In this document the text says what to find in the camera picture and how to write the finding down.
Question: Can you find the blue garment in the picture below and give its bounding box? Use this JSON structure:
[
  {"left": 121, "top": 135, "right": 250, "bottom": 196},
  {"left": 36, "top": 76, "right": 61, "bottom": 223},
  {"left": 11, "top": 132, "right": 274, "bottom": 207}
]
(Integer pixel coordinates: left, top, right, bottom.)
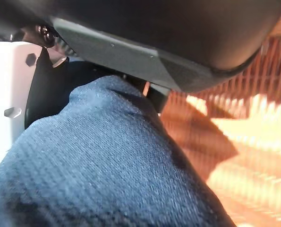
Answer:
[{"left": 0, "top": 75, "right": 237, "bottom": 227}]

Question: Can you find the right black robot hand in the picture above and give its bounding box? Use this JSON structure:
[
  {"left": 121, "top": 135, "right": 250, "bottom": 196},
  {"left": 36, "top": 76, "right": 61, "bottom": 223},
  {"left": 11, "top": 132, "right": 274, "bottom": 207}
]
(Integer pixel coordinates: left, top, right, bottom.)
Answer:
[{"left": 0, "top": 0, "right": 281, "bottom": 177}]

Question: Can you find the rectangular wicker laundry basket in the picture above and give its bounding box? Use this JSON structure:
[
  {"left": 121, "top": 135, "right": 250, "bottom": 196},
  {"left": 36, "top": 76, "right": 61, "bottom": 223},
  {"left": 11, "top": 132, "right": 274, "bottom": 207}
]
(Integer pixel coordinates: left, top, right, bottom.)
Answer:
[{"left": 158, "top": 9, "right": 281, "bottom": 227}]

